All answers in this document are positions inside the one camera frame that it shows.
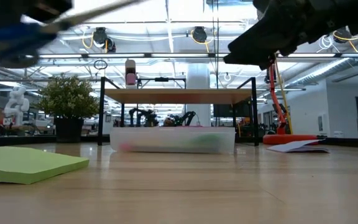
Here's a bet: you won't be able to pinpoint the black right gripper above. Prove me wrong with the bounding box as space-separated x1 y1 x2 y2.
224 0 358 71

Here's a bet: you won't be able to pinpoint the blue scissors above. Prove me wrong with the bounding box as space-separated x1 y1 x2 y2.
0 0 144 62

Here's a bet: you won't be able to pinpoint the purple sticky note pad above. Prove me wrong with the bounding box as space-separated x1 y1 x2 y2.
265 139 331 154

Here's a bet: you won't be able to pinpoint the white humanoid robot figure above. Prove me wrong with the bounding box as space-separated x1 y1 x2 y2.
3 86 30 127

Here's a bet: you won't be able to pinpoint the potted green artificial plant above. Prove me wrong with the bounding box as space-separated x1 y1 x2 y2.
35 73 101 144

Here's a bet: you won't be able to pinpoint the white round column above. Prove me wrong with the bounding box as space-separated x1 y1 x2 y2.
186 63 212 127

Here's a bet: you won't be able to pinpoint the black monitor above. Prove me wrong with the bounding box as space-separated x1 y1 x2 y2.
213 101 252 118

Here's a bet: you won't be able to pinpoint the red desk lamp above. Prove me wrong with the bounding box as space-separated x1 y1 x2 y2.
262 60 319 146

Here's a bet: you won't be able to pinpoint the green sticky note pad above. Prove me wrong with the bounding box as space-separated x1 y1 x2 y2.
0 146 91 185

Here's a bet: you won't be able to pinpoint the clear pencil box pink lid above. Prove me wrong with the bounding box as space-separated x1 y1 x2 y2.
109 125 237 155

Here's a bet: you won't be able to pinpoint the black ceiling cable reel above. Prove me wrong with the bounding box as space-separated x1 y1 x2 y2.
91 26 117 54
190 26 209 44
332 28 353 44

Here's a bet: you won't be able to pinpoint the yellow lamp cable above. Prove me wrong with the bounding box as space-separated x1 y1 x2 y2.
273 57 294 135

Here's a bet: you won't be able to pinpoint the silver ceiling duct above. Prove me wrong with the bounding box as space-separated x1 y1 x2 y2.
286 46 358 88

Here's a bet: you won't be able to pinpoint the black aluminium table frame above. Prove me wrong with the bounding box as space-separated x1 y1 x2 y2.
0 134 358 149

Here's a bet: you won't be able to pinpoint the wooden shelf riser black frame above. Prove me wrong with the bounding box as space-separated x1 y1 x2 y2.
97 76 260 147

